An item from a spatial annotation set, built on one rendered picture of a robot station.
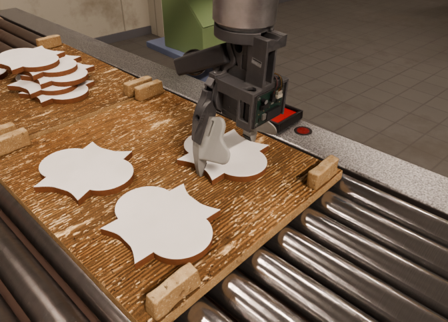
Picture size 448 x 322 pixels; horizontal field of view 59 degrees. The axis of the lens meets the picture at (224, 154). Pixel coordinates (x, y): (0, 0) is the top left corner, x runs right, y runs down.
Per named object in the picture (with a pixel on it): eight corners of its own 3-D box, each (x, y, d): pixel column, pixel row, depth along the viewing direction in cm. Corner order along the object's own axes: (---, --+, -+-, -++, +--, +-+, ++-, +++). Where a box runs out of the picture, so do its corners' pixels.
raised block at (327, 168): (327, 168, 58) (330, 152, 56) (339, 173, 57) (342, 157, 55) (305, 187, 54) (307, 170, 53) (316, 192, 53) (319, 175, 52)
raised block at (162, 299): (191, 275, 42) (189, 258, 40) (203, 285, 41) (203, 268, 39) (144, 312, 38) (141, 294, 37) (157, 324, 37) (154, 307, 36)
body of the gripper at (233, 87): (247, 139, 49) (256, 43, 42) (199, 113, 54) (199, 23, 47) (284, 117, 54) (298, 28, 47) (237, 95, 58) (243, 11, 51)
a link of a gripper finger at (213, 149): (210, 193, 51) (235, 127, 49) (179, 172, 55) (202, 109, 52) (224, 191, 54) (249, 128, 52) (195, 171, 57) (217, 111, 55)
